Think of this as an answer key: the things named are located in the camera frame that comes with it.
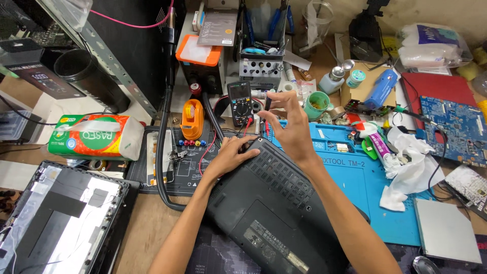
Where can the white phone screen panel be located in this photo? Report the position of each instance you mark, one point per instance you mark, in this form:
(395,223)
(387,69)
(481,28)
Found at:
(159,160)

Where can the grey slotted metal shelf frame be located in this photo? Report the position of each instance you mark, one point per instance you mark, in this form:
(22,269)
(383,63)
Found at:
(114,64)

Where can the dark map desk mat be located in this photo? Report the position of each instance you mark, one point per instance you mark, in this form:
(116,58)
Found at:
(217,255)

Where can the green orange tissue pack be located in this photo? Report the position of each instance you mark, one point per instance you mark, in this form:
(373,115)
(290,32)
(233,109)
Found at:
(91,137)

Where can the green tipped soldering iron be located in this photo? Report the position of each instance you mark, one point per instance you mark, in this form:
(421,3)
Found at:
(413,113)

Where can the white alcohol dispenser bottle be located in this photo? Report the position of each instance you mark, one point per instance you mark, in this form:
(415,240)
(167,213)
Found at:
(330,82)

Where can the black silver computer mouse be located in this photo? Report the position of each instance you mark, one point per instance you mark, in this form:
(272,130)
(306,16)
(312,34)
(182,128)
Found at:
(426,265)

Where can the black cylindrical tube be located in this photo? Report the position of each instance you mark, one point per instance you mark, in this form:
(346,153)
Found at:
(89,78)

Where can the grey tool holder rack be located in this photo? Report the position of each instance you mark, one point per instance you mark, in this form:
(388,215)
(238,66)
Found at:
(262,64)

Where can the red multimeter probe lead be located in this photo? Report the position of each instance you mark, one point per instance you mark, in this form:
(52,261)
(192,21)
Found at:
(207,150)

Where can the clear bag of cotton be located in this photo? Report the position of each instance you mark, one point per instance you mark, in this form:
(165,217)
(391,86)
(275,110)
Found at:
(430,45)

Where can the crumpled white tissue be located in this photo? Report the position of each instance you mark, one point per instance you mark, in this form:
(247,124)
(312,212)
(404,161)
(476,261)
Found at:
(409,167)

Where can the metal laptop hinge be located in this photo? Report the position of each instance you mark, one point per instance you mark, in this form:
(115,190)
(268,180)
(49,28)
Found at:
(178,154)

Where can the blue silicone repair mat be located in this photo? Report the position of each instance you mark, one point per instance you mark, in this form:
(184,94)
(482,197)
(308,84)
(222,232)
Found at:
(354,182)

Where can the black orange rework station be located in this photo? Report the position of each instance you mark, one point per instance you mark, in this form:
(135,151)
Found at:
(201,64)

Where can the black laptop base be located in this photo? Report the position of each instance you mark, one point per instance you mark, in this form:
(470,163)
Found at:
(274,213)

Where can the red round cap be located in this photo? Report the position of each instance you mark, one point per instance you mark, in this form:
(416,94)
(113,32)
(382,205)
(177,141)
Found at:
(195,89)

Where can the black digital multimeter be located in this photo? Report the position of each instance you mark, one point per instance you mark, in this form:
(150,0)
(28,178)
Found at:
(240,102)

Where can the person's left hand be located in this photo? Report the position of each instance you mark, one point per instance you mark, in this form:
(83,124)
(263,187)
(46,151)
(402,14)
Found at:
(228,156)

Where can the black laptop display lid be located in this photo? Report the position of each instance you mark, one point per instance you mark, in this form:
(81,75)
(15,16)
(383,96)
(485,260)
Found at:
(61,220)

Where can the blue glue gun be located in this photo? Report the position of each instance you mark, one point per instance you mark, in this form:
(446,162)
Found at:
(380,89)

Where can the yellow sponge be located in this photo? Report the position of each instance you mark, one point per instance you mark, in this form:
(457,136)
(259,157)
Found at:
(468,70)

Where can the silver optical drive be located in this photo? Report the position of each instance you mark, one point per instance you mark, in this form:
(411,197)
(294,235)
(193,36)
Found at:
(445,232)

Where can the clear plastic jar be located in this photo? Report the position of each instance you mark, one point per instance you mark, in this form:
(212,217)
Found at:
(317,26)

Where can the person's left fingers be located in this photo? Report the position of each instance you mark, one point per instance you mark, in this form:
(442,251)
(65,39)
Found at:
(245,144)

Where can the white tape roll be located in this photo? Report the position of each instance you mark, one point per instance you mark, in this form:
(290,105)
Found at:
(290,87)

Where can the black camera stand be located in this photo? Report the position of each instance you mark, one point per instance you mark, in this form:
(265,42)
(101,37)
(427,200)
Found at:
(365,34)

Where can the orange tape dispenser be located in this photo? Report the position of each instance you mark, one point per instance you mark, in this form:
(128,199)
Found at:
(192,120)

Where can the person's right hand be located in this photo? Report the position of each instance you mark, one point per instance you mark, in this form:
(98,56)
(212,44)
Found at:
(295,131)

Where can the black computer case panel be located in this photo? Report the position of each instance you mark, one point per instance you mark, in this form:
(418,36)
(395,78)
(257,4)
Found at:
(133,57)

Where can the black white patterned box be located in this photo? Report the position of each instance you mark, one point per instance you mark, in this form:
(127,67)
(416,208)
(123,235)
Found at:
(470,186)

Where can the white purple paste tube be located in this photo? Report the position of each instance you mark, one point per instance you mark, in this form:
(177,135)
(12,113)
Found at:
(382,150)

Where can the small white teal jar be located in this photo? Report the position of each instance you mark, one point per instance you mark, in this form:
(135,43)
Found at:
(355,78)

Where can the clear plastic storage box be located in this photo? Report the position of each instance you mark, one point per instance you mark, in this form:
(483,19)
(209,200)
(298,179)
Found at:
(13,125)

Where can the small silver metal chip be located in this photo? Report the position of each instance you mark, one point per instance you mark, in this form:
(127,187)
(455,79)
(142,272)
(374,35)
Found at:
(342,147)

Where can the brown tape roll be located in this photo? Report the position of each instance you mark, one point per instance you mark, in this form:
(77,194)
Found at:
(338,112)

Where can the red laptop cover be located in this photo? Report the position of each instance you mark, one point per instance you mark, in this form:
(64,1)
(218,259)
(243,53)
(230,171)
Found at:
(433,89)

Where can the blue laptop motherboard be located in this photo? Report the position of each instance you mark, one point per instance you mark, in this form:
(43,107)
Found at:
(460,129)

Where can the black multimeter box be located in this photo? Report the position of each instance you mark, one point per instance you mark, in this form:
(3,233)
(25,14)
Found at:
(42,72)

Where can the black printed work mat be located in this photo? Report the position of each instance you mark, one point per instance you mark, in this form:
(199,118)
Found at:
(190,171)

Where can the brown cardboard sheet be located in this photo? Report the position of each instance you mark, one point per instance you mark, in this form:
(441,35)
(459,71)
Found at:
(357,89)

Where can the clear plastic bag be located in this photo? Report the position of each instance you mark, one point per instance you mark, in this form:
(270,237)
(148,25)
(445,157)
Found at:
(70,13)

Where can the clear tape roll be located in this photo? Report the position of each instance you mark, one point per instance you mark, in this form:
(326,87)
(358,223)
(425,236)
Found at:
(97,164)

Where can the green plastic pick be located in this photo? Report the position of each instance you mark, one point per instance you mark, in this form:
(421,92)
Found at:
(368,148)

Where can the green plastic cup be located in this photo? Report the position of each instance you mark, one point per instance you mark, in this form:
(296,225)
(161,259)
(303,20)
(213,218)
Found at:
(316,106)

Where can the small black circuit board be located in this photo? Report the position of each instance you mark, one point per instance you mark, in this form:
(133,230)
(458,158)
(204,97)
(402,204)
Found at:
(359,106)

